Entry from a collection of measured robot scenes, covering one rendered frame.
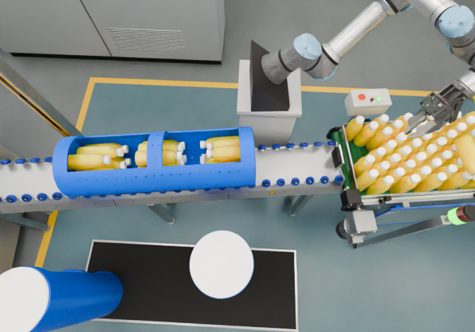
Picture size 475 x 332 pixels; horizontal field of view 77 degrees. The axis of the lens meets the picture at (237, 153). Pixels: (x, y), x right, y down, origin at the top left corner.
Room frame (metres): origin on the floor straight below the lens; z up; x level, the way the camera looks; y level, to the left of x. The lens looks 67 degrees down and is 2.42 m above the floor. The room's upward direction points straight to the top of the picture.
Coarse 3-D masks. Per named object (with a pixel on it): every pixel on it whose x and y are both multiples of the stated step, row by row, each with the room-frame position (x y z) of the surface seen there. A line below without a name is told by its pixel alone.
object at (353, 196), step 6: (348, 186) 0.43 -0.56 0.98; (342, 192) 0.41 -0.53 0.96; (348, 192) 0.40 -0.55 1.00; (354, 192) 0.40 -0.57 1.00; (342, 198) 0.38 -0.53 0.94; (348, 198) 0.37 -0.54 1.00; (354, 198) 0.37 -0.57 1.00; (360, 198) 0.37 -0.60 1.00; (342, 204) 0.36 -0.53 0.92; (348, 204) 0.34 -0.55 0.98; (354, 204) 0.34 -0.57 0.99
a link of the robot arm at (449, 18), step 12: (408, 0) 0.86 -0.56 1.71; (420, 0) 0.81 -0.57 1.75; (432, 0) 0.78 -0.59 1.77; (444, 0) 0.76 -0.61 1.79; (420, 12) 0.79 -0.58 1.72; (432, 12) 0.75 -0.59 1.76; (444, 12) 0.71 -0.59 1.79; (456, 12) 0.69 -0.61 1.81; (468, 12) 0.67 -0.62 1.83; (444, 24) 0.67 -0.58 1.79; (456, 24) 0.65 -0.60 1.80; (468, 24) 0.65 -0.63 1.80; (456, 36) 0.64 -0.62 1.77; (468, 36) 0.64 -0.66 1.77
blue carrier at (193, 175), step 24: (72, 144) 0.60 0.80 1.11; (120, 144) 0.63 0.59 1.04; (192, 144) 0.65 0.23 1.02; (240, 144) 0.55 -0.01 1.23; (144, 168) 0.44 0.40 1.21; (168, 168) 0.45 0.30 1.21; (192, 168) 0.45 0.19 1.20; (216, 168) 0.45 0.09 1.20; (240, 168) 0.45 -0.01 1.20; (72, 192) 0.36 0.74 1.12; (96, 192) 0.36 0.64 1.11; (120, 192) 0.37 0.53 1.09
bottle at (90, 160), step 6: (72, 156) 0.51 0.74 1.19; (78, 156) 0.51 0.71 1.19; (84, 156) 0.51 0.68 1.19; (90, 156) 0.51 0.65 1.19; (96, 156) 0.51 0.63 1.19; (102, 156) 0.52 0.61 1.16; (72, 162) 0.48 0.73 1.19; (78, 162) 0.48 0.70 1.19; (84, 162) 0.48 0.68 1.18; (90, 162) 0.48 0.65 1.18; (96, 162) 0.48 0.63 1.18; (102, 162) 0.49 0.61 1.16; (72, 168) 0.46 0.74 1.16; (78, 168) 0.46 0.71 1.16; (84, 168) 0.46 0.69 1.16; (90, 168) 0.46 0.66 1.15
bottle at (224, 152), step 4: (216, 148) 0.55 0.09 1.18; (220, 148) 0.55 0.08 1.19; (224, 148) 0.55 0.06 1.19; (228, 148) 0.55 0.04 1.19; (232, 148) 0.55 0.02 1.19; (236, 148) 0.55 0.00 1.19; (212, 152) 0.54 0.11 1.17; (216, 152) 0.53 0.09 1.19; (220, 152) 0.53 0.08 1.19; (224, 152) 0.53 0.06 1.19; (228, 152) 0.53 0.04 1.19; (232, 152) 0.53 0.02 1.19; (236, 152) 0.53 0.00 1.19; (212, 156) 0.52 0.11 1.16; (216, 156) 0.52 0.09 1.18; (220, 156) 0.51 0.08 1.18; (224, 156) 0.51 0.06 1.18; (228, 156) 0.51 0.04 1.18; (232, 156) 0.51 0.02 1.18; (236, 156) 0.52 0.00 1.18; (220, 160) 0.50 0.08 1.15; (224, 160) 0.50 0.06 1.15
